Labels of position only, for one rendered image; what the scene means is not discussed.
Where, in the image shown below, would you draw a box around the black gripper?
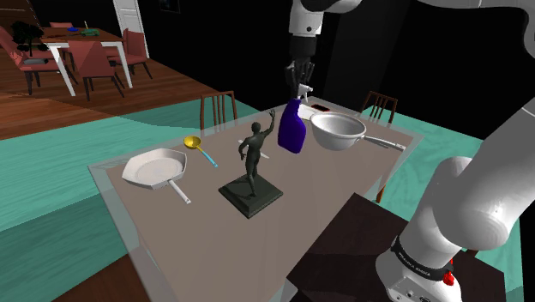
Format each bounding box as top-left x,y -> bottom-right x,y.
285,36 -> 316,97

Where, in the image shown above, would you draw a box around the white flat book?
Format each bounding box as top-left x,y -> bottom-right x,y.
297,102 -> 326,123

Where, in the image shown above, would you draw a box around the blue spray bottle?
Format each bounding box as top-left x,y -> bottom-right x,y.
277,83 -> 315,155

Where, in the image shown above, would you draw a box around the white saucepan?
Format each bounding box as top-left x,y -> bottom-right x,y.
310,111 -> 407,153

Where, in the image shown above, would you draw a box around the brown wooden chair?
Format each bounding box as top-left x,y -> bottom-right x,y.
199,90 -> 239,131
359,90 -> 400,124

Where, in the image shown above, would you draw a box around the dark figure statue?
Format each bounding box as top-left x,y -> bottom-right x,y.
217,108 -> 285,220

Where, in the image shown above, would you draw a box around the white frying pan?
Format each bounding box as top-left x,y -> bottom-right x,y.
121,147 -> 193,206

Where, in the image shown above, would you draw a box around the dark robot stand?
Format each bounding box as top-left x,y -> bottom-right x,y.
286,192 -> 508,302

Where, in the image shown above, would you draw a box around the white door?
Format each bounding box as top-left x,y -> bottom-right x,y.
111,0 -> 150,59

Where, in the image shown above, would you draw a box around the glass-topped table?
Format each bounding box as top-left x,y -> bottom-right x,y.
87,95 -> 425,302

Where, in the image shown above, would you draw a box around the wooden dining table white legs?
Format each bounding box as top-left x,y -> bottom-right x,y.
39,26 -> 135,98

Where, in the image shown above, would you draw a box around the black potted plant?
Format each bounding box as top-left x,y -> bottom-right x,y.
9,20 -> 50,66

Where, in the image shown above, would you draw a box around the yellow ladle with blue handle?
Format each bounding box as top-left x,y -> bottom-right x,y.
183,135 -> 219,169

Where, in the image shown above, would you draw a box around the dark wall picture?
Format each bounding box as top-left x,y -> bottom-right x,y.
158,0 -> 182,14

